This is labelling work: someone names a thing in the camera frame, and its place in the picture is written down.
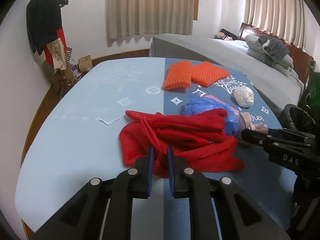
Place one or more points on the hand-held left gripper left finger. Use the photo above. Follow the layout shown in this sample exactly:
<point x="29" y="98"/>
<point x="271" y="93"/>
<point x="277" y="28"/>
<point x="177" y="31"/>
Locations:
<point x="150" y="172"/>

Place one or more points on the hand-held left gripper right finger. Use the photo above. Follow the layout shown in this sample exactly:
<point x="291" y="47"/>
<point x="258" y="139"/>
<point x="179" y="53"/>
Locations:
<point x="170" y="172"/>

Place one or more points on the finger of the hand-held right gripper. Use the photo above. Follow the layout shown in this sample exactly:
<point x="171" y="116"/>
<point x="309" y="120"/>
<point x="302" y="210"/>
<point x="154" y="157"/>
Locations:
<point x="277" y="132"/>
<point x="255" y="136"/>

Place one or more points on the pink cloth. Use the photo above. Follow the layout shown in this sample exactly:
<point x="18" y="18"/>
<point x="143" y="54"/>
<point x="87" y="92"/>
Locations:
<point x="247" y="121"/>

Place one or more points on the waste bin with black liner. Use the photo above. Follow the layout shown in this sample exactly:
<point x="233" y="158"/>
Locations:
<point x="292" y="116"/>

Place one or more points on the red cloth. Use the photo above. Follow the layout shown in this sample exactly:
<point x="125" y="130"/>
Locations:
<point x="187" y="135"/>

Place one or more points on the blue plastic bag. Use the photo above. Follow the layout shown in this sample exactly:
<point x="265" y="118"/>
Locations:
<point x="200" y="106"/>

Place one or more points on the narrow orange foam net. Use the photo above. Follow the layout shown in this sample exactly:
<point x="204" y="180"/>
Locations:
<point x="176" y="76"/>

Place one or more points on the wide orange foam net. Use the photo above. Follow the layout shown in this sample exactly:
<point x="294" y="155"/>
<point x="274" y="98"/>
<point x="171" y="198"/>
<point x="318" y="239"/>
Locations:
<point x="210" y="73"/>

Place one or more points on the wooden headboard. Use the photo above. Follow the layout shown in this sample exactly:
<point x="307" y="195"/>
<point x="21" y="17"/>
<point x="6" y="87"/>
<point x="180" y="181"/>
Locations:
<point x="300" y="55"/>

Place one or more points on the dark grey blanket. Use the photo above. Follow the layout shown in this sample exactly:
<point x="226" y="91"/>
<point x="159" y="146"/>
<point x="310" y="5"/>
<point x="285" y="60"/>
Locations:
<point x="275" y="47"/>

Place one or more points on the blue tablecloth white print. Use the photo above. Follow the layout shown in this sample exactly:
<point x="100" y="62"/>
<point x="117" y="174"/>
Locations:
<point x="75" y="130"/>

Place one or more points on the folded light grey duvet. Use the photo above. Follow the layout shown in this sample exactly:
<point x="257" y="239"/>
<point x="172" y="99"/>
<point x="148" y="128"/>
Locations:
<point x="252" y="47"/>

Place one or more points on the bed with grey sheet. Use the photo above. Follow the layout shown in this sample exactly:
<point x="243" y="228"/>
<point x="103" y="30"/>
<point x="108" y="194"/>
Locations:
<point x="200" y="50"/>

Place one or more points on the pink soft object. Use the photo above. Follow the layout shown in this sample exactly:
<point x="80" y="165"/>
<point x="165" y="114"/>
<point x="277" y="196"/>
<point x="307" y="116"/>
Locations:
<point x="221" y="36"/>

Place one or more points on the black cushion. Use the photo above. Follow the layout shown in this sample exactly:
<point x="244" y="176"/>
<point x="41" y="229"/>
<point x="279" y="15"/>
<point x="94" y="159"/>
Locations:
<point x="230" y="32"/>

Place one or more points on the brown paper bag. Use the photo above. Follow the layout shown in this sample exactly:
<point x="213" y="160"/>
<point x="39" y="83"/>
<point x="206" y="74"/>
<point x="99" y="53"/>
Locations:
<point x="85" y="64"/>

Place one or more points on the purple appliance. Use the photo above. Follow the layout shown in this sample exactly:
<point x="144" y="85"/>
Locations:
<point x="75" y="71"/>

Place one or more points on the striped bag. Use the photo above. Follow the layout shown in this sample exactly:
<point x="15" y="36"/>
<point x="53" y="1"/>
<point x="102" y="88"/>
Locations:
<point x="69" y="53"/>

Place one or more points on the beige canvas tote bag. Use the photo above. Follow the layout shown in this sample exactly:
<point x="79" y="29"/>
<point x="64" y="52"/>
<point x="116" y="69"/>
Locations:
<point x="56" y="53"/>

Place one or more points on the red bag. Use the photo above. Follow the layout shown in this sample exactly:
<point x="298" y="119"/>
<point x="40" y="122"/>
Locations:
<point x="61" y="36"/>

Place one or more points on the wide beige curtain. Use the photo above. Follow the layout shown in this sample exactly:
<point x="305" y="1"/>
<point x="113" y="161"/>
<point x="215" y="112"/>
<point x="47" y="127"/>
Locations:
<point x="150" y="7"/>

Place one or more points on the black coat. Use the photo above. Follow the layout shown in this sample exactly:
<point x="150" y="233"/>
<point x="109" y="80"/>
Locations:
<point x="42" y="17"/>

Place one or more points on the black clothes hanger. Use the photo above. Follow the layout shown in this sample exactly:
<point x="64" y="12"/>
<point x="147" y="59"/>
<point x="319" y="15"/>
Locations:
<point x="65" y="0"/>

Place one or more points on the wooden window frame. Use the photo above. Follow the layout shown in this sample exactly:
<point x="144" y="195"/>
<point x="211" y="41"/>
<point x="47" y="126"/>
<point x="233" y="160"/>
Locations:
<point x="196" y="0"/>

